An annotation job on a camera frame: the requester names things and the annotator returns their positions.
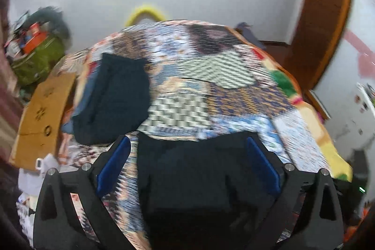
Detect grey neck pillow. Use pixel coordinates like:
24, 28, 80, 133
21, 6, 71, 40

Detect wooden lap desk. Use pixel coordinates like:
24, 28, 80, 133
12, 73, 76, 171

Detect white appliance with stickers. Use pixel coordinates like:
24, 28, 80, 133
355, 82, 374, 128

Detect patchwork patterned bedspread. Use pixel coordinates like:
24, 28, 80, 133
46, 20, 340, 249

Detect grey bag on nightstand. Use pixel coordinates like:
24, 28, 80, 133
235, 22, 266, 50

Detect white crumpled garment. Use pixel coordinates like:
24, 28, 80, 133
18, 153, 60, 197

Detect brown wooden door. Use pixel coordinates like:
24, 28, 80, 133
282, 0, 355, 91

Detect black pants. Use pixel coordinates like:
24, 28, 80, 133
137, 131, 275, 249

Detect folded dark teal garment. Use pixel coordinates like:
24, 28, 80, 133
73, 53, 151, 145

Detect orange box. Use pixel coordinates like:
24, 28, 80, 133
23, 22, 48, 55

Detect yellow curved headboard cushion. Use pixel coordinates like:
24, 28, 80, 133
125, 4, 167, 27

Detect folded blue jeans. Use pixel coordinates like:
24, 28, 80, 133
61, 71, 98, 134

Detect green fabric storage basket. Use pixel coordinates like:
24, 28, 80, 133
11, 36, 65, 87

